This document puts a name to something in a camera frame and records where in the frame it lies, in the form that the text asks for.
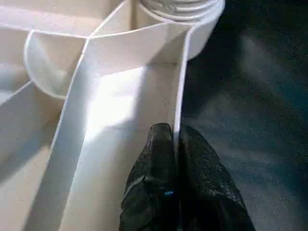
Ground black quilted mat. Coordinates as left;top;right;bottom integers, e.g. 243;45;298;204
179;0;308;231

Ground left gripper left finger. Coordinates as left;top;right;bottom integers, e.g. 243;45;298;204
118;122;180;231

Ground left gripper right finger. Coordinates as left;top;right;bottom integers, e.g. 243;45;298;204
177;125;256;231

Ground white plastic table top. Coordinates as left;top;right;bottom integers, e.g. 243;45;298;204
0;0;226;231

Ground white plastic table leg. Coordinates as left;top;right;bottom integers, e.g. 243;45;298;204
138;0;226;24

